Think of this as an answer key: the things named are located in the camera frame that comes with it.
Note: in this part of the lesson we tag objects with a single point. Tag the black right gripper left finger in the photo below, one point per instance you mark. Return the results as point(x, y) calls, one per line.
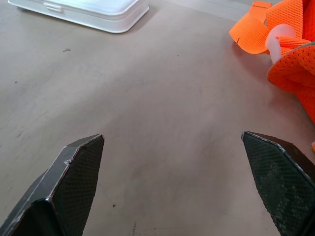
point(71, 186)

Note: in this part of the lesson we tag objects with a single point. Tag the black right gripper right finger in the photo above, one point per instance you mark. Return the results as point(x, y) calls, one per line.
point(280, 182)

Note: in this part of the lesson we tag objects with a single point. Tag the white plastic container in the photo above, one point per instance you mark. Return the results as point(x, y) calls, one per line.
point(98, 12)

